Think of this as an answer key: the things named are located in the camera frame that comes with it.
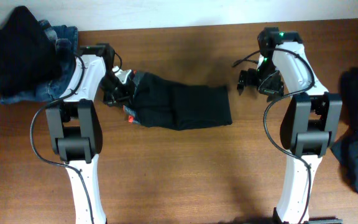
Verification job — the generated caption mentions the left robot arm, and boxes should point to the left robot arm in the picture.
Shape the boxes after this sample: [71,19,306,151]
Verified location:
[45,43,134,224]

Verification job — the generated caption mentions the black pants red waistband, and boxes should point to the black pants red waistband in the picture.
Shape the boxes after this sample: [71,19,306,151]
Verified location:
[123,72,232,131]

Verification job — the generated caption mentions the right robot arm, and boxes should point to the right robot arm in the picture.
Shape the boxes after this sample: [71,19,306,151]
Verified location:
[237,27,342,223]

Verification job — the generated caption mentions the black folded garment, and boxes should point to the black folded garment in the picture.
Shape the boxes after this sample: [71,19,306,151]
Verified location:
[0,6,62,96]

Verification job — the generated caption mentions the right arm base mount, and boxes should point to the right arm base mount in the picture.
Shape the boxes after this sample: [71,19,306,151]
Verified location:
[272,207,344,224]

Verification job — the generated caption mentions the folded blue jeans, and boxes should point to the folded blue jeans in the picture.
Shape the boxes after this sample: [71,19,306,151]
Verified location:
[0,20,78,105]

